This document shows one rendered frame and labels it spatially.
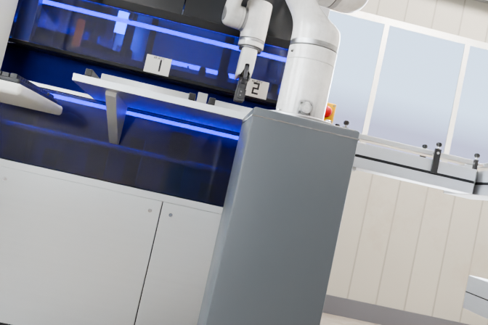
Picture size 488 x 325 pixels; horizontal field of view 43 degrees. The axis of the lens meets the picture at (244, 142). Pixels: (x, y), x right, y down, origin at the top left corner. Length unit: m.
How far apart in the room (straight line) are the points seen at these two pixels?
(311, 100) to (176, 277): 0.88
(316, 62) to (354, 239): 2.87
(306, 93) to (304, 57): 0.09
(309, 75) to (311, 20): 0.13
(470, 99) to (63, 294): 3.23
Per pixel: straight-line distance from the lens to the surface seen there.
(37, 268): 2.14
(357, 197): 4.24
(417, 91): 4.40
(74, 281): 2.12
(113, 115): 1.86
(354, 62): 4.29
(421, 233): 4.40
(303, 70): 1.47
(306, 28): 1.50
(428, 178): 2.35
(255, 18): 2.00
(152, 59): 2.10
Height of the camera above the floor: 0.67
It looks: 5 degrees up
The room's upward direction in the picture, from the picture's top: 13 degrees clockwise
